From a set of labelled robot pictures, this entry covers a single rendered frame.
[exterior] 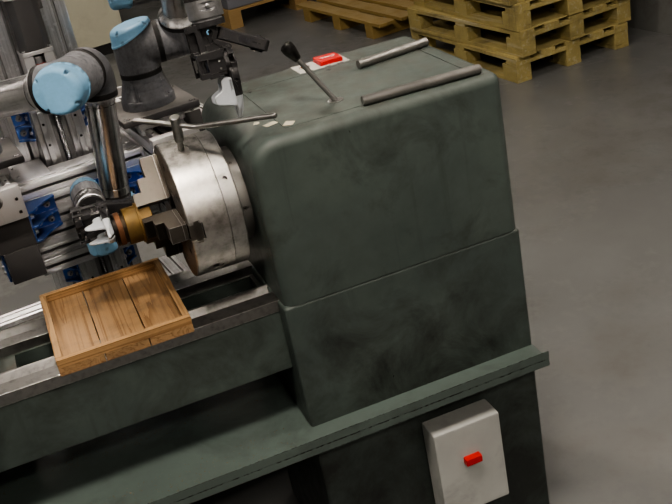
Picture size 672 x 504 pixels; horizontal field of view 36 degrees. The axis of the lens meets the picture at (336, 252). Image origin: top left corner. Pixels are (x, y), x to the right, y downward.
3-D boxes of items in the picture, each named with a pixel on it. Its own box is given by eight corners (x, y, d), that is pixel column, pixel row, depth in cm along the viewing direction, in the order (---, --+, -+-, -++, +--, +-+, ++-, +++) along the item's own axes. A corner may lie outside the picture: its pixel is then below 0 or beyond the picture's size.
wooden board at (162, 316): (161, 271, 258) (157, 257, 256) (194, 331, 227) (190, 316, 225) (43, 309, 250) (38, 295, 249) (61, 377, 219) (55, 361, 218)
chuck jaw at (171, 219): (187, 201, 231) (200, 219, 221) (193, 221, 233) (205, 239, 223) (140, 216, 228) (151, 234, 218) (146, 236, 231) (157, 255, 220)
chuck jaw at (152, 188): (182, 196, 238) (165, 148, 238) (183, 192, 233) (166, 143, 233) (136, 210, 235) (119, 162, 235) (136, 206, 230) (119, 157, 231)
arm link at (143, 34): (117, 69, 288) (103, 22, 282) (163, 58, 290) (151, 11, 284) (120, 79, 277) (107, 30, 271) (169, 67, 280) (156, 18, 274)
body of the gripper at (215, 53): (196, 82, 219) (181, 26, 216) (234, 71, 222) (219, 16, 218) (203, 83, 212) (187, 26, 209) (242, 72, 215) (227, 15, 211)
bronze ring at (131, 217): (143, 193, 235) (104, 205, 233) (151, 206, 227) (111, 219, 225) (153, 229, 239) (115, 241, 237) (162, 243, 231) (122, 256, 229)
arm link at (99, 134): (77, 35, 253) (109, 213, 276) (57, 48, 244) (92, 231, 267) (120, 35, 251) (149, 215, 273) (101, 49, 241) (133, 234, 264)
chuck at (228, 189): (216, 211, 259) (195, 105, 238) (257, 286, 236) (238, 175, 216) (203, 215, 258) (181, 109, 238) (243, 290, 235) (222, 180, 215)
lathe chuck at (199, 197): (203, 215, 258) (180, 109, 238) (243, 290, 235) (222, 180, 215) (168, 226, 256) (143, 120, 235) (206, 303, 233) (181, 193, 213)
